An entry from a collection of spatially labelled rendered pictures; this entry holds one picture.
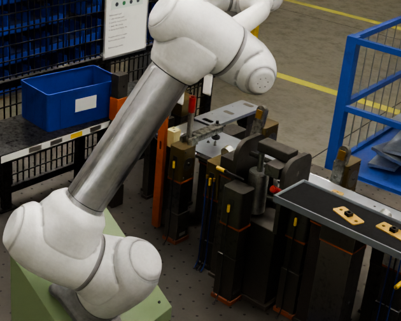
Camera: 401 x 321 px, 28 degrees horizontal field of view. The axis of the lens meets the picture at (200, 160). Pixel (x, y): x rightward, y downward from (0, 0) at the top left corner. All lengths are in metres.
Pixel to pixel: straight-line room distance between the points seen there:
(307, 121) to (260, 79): 3.85
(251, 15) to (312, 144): 3.18
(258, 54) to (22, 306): 0.89
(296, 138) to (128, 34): 2.53
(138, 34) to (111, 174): 1.29
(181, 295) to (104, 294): 0.52
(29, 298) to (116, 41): 1.21
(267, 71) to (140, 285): 0.59
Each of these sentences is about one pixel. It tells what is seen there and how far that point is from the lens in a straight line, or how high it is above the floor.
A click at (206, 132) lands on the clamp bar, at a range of 2.60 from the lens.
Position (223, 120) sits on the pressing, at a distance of 2.89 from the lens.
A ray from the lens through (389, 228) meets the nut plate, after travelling 2.00.
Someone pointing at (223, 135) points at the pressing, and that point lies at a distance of 2.77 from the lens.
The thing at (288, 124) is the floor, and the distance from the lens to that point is 5.55.
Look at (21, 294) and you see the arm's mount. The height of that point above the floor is 0.88.
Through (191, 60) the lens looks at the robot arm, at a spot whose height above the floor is 1.55.
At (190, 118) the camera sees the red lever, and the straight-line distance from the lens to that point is 2.53.
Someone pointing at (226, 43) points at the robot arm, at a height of 1.59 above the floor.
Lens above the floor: 2.12
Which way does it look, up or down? 26 degrees down
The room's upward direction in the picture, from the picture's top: 6 degrees clockwise
